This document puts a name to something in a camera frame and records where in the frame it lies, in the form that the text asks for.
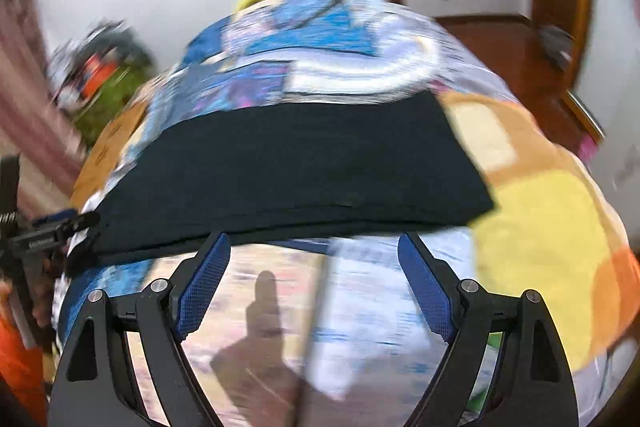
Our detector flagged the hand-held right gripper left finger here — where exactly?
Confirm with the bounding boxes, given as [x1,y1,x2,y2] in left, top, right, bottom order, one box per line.
[48,231,232,427]

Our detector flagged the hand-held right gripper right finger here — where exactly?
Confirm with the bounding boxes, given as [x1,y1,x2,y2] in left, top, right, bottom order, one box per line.
[397,232,580,427]

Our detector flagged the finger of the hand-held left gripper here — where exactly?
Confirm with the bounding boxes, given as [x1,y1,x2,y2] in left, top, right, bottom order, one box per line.
[10,211,101,255]

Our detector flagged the black pants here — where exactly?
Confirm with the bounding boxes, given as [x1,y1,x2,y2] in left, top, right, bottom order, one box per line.
[67,91,496,277]

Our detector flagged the orange sleeve forearm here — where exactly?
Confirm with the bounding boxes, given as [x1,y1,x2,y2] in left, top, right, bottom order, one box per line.
[0,279,51,427]

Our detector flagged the pink curtain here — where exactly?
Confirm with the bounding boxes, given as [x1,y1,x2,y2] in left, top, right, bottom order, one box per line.
[0,0,88,218]

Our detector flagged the pile of colourful clutter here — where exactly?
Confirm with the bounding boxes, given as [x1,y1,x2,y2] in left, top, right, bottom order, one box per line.
[45,21,158,148]

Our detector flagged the printed blanket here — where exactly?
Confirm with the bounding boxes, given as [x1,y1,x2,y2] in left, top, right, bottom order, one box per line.
[52,0,638,427]

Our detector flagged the yellow plush toy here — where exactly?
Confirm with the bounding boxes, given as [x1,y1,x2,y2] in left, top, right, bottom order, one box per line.
[232,0,281,15]

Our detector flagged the wooden door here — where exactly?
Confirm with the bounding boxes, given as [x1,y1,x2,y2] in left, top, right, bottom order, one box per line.
[522,0,608,142]

